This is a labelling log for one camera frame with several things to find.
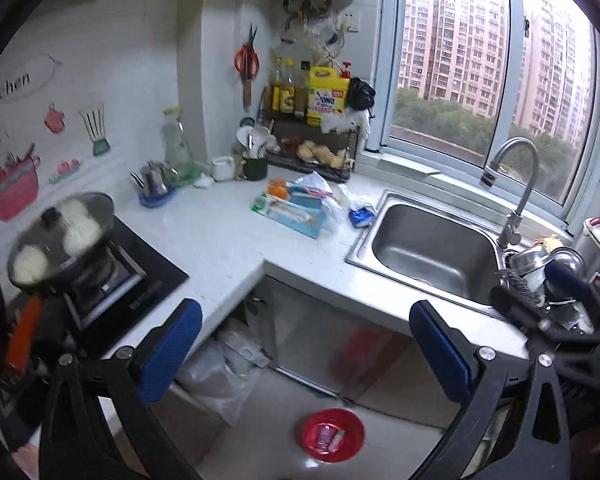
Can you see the pile of steel bowls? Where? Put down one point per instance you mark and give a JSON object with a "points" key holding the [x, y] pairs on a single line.
{"points": [[530, 262]]}

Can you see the white ceramic jar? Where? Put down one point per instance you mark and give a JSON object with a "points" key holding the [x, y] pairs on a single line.
{"points": [[223, 169]]}

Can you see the small white tube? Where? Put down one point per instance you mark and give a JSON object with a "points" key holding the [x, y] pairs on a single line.
{"points": [[338, 440]]}

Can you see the red plastic basin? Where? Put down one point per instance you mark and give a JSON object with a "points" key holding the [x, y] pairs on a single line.
{"points": [[312, 442]]}

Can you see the oil bottle with gold label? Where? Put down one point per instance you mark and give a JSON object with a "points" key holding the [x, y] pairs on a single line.
{"points": [[289, 92], [276, 92]]}

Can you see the blue plastic cap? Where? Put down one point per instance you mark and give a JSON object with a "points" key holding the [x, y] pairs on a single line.
{"points": [[362, 217]]}

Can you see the steel faucet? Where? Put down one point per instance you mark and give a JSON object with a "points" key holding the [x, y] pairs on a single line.
{"points": [[522, 195]]}

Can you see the dark green utensil cup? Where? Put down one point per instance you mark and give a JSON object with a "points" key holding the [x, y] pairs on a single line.
{"points": [[255, 169]]}

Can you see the clear plastic bottle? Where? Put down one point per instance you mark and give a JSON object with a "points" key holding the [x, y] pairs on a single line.
{"points": [[175, 145]]}

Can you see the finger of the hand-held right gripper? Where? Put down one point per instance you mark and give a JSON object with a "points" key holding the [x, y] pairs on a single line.
{"points": [[565, 280], [517, 307]]}

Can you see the yellow detergent jug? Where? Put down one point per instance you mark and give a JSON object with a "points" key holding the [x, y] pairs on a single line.
{"points": [[327, 97]]}

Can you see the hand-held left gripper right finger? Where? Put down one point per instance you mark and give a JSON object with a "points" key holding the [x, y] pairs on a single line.
{"points": [[440, 355]]}

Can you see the yellow dough in bag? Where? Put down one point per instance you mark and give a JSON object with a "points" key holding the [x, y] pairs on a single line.
{"points": [[312, 152]]}

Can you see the black gas stove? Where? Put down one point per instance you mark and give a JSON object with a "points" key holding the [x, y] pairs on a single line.
{"points": [[145, 280]]}

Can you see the white spoon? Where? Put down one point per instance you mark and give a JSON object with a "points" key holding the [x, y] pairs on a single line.
{"points": [[245, 136]]}

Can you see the blue dish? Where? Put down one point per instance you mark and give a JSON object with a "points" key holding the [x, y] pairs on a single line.
{"points": [[155, 202]]}

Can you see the small pink packet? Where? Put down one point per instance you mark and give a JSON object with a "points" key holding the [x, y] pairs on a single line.
{"points": [[325, 436]]}

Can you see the stainless steel sink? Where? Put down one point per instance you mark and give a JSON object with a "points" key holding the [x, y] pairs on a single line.
{"points": [[430, 245]]}

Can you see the window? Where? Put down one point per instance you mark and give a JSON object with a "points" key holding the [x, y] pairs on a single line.
{"points": [[455, 60]]}

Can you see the white plastic bag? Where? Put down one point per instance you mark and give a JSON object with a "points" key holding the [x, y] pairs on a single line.
{"points": [[350, 120]]}

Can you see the white wall socket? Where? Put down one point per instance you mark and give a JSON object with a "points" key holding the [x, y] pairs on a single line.
{"points": [[351, 20]]}

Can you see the orange wrapper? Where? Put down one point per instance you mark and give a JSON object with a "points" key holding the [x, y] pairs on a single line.
{"points": [[277, 189]]}

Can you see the dark sauce bottle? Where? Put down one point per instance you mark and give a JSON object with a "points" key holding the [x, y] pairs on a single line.
{"points": [[302, 95]]}

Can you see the kitchen wall sticker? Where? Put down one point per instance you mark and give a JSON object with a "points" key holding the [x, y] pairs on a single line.
{"points": [[15, 190]]}

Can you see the brush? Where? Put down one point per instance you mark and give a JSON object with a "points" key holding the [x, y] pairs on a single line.
{"points": [[295, 217]]}

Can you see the frosted cabinet door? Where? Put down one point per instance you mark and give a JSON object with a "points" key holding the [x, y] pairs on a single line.
{"points": [[410, 390], [320, 330]]}

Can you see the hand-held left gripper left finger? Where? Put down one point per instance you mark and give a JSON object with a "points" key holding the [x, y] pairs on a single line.
{"points": [[172, 350]]}

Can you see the white trash bag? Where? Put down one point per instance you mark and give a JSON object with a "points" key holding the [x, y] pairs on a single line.
{"points": [[220, 380]]}

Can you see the black plastic bag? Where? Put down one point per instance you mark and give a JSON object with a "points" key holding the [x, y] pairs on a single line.
{"points": [[362, 94]]}

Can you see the pink clear plastic wrapper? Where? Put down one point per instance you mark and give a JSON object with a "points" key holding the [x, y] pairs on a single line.
{"points": [[310, 191]]}

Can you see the black pan with glass lid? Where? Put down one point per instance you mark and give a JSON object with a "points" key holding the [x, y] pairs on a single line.
{"points": [[60, 240]]}

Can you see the small white dish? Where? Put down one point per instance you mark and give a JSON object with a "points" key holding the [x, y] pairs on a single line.
{"points": [[203, 181]]}

